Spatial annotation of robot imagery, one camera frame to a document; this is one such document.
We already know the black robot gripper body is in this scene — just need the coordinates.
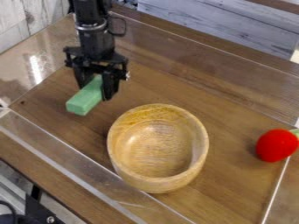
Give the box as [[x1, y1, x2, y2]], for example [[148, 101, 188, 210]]
[[63, 24, 128, 80]]

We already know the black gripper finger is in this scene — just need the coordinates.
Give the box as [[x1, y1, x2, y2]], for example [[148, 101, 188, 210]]
[[101, 70, 120, 101], [73, 66, 95, 88]]

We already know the green rectangular block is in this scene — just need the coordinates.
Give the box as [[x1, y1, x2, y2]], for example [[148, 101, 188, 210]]
[[65, 75, 103, 116]]

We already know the brown wooden bowl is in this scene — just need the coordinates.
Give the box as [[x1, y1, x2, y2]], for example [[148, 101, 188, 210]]
[[107, 103, 209, 193]]

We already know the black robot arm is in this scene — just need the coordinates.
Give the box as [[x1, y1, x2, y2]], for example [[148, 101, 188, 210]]
[[63, 0, 128, 101]]

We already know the black metal table leg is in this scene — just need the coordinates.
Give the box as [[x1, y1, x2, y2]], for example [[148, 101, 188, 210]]
[[31, 185, 43, 201]]

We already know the red strawberry toy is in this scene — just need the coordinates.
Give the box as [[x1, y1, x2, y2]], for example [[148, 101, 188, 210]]
[[256, 129, 299, 163]]

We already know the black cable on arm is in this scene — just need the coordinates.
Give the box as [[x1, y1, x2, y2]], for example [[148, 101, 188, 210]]
[[107, 12, 128, 39]]

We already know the black cable lower left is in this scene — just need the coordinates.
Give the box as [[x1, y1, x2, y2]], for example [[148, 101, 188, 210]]
[[0, 199, 19, 224]]

